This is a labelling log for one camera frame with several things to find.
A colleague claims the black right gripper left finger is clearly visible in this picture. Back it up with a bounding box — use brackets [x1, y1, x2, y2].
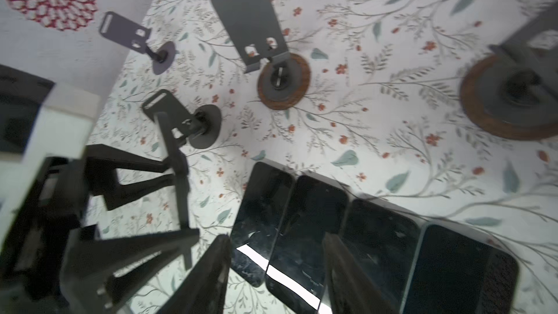
[158, 235, 233, 314]

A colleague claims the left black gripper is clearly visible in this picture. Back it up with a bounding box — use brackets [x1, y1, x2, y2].
[1, 112, 200, 313]

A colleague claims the centre wood-rim phone stand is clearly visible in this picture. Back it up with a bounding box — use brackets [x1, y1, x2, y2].
[211, 0, 311, 110]

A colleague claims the far left grey stand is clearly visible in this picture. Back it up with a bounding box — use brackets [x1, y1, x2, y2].
[99, 12, 177, 75]

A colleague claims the dark grey round stand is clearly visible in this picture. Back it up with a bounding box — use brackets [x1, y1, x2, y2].
[141, 90, 222, 149]

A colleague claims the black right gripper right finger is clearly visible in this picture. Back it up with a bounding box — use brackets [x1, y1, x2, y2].
[322, 233, 398, 314]

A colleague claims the grey stand with wood-rim base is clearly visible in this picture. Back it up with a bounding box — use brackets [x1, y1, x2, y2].
[460, 4, 557, 141]

